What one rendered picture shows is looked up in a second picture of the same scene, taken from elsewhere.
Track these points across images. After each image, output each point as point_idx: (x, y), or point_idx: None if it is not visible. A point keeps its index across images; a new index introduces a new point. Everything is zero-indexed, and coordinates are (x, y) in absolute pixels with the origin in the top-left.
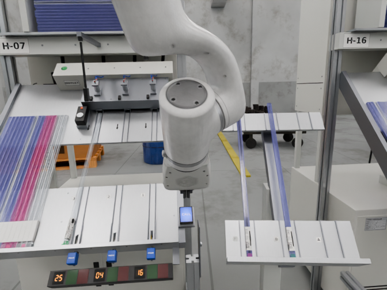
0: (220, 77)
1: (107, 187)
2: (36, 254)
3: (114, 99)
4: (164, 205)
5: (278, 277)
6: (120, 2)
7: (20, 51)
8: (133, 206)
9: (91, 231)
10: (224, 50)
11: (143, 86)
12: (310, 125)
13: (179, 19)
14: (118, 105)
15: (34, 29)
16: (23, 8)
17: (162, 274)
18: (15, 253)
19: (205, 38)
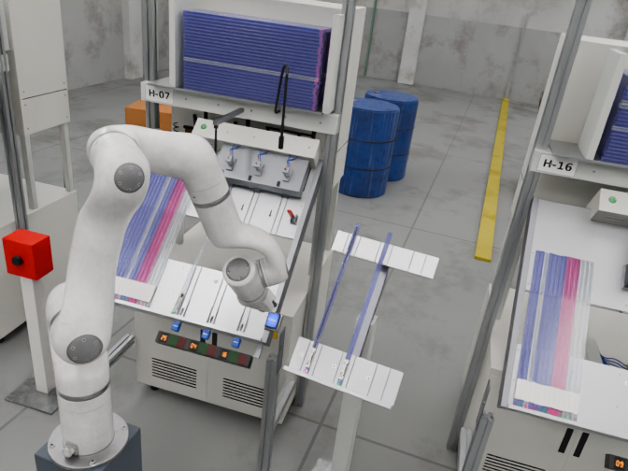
0: (266, 259)
1: (217, 272)
2: (150, 313)
3: (244, 178)
4: None
5: (356, 402)
6: (203, 226)
7: (164, 101)
8: (234, 297)
9: (194, 308)
10: (264, 250)
11: (278, 167)
12: (420, 270)
13: (233, 238)
14: (248, 184)
15: (180, 81)
16: (173, 64)
17: (240, 361)
18: (136, 308)
19: (249, 245)
